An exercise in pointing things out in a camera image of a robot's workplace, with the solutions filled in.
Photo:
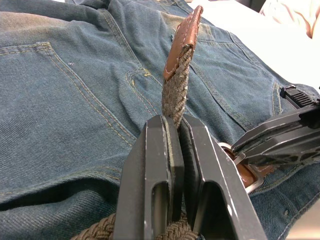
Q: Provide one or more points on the white pink cloth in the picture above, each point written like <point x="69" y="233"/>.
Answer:
<point x="295" y="12"/>

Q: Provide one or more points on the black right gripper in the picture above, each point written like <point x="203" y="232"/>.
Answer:
<point x="300" y="97"/>

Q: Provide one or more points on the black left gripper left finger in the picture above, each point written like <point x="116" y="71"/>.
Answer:
<point x="145" y="175"/>

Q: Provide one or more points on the brown braided belt leather tip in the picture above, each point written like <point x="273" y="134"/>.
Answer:
<point x="175" y="100"/>

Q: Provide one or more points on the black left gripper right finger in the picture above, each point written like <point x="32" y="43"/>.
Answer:
<point x="215" y="180"/>

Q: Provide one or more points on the blue denim shorts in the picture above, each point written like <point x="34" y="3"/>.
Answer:
<point x="62" y="112"/>

